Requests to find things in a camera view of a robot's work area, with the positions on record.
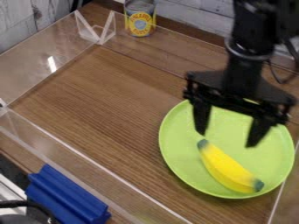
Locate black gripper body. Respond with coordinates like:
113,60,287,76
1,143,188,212
183,54,296,124

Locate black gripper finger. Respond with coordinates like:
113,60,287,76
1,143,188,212
245,115,276,148
192,100,211,135

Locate yellow toy banana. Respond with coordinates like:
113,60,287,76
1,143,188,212
197,139,265,193

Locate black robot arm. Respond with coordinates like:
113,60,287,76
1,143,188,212
183,0,299,147

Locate green plastic plate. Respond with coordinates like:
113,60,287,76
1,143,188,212
159,101,295,199

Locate yellow labelled tin can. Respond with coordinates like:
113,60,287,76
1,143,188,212
124,0,156,38

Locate blue plastic clamp block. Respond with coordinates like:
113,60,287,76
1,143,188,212
25,164,111,224

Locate clear acrylic corner bracket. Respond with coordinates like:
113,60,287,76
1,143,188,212
75,10,116,46

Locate clear acrylic wall panels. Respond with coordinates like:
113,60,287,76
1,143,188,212
0,10,299,224

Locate black cable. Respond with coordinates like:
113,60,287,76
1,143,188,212
0,199,56,224

